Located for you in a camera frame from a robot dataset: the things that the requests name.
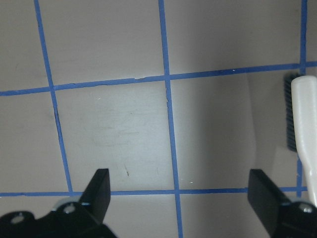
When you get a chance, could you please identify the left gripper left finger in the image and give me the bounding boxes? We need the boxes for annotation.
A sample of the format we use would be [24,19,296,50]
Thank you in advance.
[0,169,116,238]

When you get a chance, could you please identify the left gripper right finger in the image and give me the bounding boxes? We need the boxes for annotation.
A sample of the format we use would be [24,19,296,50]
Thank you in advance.
[247,169,317,238]

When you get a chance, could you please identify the beige hand brush black bristles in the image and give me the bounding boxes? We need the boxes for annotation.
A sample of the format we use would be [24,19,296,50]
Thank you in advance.
[283,71,317,208]

